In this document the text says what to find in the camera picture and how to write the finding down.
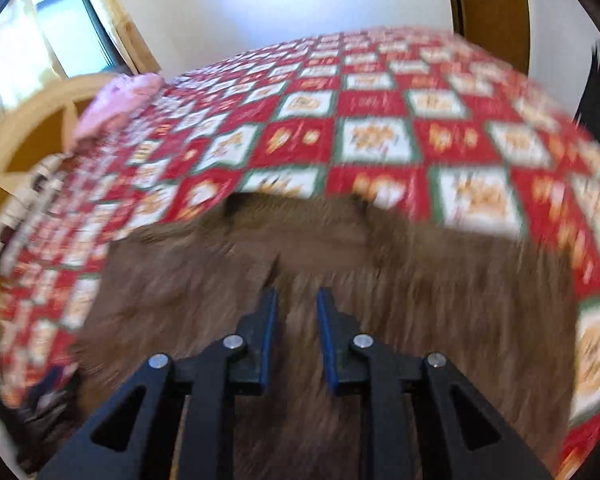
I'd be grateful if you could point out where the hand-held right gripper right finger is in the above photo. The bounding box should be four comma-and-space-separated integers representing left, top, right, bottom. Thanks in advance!
316, 287, 553, 480

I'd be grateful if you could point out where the brown wooden door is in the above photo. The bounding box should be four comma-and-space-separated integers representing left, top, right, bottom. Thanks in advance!
442, 0, 531, 76

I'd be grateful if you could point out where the pink pillow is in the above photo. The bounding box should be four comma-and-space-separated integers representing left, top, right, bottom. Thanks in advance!
72, 72, 163, 143

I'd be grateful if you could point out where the red checkered printed blanket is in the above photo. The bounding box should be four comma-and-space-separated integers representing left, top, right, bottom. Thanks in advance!
0, 27, 600, 476

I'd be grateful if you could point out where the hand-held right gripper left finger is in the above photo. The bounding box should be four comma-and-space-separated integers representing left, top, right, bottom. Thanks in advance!
40, 287, 281, 480

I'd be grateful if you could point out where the window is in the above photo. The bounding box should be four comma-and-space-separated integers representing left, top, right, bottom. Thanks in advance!
0, 0, 131, 126

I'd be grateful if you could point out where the brown knitted garment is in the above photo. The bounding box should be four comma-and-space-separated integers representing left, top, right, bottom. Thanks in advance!
72, 192, 578, 480

